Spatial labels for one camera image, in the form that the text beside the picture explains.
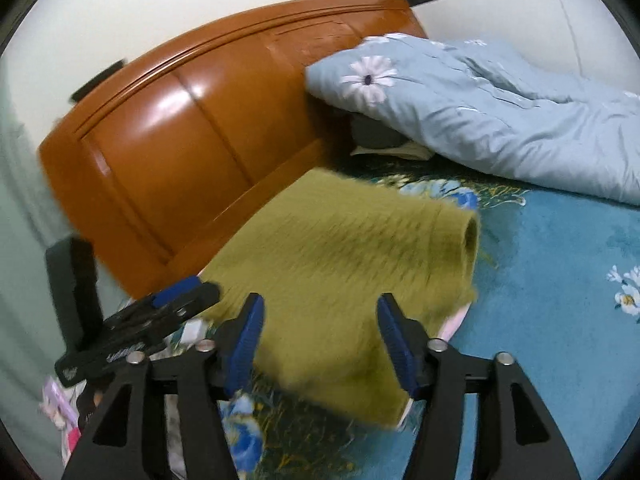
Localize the wooden bed headboard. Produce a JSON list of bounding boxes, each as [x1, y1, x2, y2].
[[39, 0, 430, 298]]

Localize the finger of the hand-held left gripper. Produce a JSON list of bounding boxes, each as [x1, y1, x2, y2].
[[54, 310, 201, 387], [102, 276, 222, 333]]

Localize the white wardrobe with black stripe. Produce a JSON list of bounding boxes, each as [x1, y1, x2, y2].
[[375, 0, 640, 96]]

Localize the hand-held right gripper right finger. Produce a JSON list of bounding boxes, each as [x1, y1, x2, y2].
[[376, 292, 583, 480]]

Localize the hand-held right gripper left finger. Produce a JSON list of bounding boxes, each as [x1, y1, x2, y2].
[[60, 292, 266, 480]]

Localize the green knitted sweater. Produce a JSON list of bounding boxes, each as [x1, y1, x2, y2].
[[199, 167, 482, 431]]

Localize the pink-edged white cloth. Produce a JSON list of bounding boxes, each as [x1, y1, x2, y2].
[[397, 302, 473, 428]]

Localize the light blue floral quilt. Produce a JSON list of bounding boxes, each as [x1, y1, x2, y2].
[[304, 32, 640, 207]]

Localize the pink floral cloth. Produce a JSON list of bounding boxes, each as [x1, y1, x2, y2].
[[39, 375, 83, 463]]

